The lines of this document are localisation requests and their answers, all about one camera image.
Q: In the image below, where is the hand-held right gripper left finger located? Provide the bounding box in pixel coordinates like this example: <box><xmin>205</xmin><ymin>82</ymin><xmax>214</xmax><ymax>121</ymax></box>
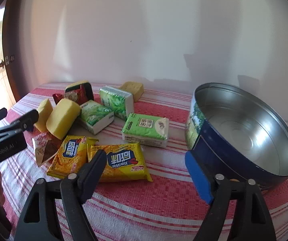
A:
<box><xmin>14</xmin><ymin>149</ymin><xmax>107</xmax><ymax>241</ymax></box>

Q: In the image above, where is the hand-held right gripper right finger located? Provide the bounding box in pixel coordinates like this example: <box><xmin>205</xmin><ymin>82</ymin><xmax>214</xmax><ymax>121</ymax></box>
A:
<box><xmin>185</xmin><ymin>151</ymin><xmax>277</xmax><ymax>241</ymax></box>

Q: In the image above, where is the small yellow sponge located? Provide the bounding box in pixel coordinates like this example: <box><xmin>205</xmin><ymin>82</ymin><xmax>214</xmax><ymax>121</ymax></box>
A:
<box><xmin>34</xmin><ymin>98</ymin><xmax>54</xmax><ymax>133</ymax></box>

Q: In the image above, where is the large yellow sponge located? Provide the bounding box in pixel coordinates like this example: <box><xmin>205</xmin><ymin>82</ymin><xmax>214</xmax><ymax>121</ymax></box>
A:
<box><xmin>46</xmin><ymin>98</ymin><xmax>81</xmax><ymax>140</ymax></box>

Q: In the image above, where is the yellow cracker packet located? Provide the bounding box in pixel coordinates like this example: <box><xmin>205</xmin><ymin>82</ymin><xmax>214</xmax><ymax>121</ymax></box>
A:
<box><xmin>47</xmin><ymin>135</ymin><xmax>99</xmax><ymax>179</ymax></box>
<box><xmin>87</xmin><ymin>142</ymin><xmax>153</xmax><ymax>183</ymax></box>

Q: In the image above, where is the white brown snack packet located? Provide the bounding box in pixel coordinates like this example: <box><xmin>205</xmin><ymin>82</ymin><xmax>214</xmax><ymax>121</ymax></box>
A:
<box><xmin>32</xmin><ymin>133</ymin><xmax>64</xmax><ymax>166</ymax></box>

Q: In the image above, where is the red snack packet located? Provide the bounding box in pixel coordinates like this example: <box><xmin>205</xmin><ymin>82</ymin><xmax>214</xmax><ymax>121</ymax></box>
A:
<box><xmin>52</xmin><ymin>85</ymin><xmax>85</xmax><ymax>105</ymax></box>

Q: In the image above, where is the green leaf-print tissue pack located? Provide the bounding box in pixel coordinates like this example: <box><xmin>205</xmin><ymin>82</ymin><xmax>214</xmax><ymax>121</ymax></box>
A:
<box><xmin>99</xmin><ymin>86</ymin><xmax>134</xmax><ymax>121</ymax></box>
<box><xmin>78</xmin><ymin>100</ymin><xmax>115</xmax><ymax>135</ymax></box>

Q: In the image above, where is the round blue metal tin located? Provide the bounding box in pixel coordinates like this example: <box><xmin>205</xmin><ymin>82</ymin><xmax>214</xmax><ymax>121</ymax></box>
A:
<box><xmin>185</xmin><ymin>82</ymin><xmax>288</xmax><ymax>189</ymax></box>

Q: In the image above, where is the yellow dark green scrub sponge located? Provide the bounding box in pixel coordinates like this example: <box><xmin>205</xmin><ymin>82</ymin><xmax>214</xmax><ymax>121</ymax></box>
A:
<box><xmin>64</xmin><ymin>80</ymin><xmax>94</xmax><ymax>104</ymax></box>

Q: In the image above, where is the light green tissue pack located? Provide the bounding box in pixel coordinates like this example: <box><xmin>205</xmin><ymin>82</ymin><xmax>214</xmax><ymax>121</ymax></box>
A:
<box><xmin>122</xmin><ymin>113</ymin><xmax>170</xmax><ymax>148</ymax></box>

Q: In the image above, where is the yellow sponge with holes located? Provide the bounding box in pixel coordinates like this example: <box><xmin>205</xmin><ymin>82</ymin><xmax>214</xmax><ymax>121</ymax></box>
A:
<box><xmin>119</xmin><ymin>81</ymin><xmax>145</xmax><ymax>102</ymax></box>

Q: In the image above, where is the red striped tablecloth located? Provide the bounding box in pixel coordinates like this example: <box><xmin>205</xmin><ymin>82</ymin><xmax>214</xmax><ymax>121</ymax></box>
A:
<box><xmin>0</xmin><ymin>82</ymin><xmax>288</xmax><ymax>241</ymax></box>

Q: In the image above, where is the brown door frame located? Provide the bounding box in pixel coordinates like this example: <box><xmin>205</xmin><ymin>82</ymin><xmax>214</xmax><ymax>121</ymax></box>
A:
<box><xmin>1</xmin><ymin>0</ymin><xmax>21</xmax><ymax>103</ymax></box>

